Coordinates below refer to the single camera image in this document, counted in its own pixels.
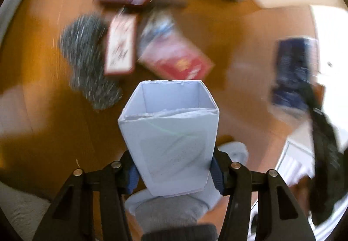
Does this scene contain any red white patterned box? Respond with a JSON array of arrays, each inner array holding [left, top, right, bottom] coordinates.
[[104, 14, 137, 76]]

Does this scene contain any grey steel wool scrubber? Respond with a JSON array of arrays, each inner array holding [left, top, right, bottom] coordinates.
[[58, 14, 123, 110]]

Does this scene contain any red plastic packet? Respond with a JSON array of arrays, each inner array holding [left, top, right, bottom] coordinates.
[[136, 9, 214, 80]]

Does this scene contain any dark blue packet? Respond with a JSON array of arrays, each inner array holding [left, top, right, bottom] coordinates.
[[271, 37, 318, 111]]

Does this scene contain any grey seat cushion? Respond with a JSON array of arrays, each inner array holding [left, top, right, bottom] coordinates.
[[1, 182, 50, 240]]

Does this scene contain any left black trouser leg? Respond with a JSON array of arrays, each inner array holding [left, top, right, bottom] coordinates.
[[141, 224, 218, 241]]

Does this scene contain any left white slipper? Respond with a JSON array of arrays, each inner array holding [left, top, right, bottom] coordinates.
[[124, 141, 250, 233]]

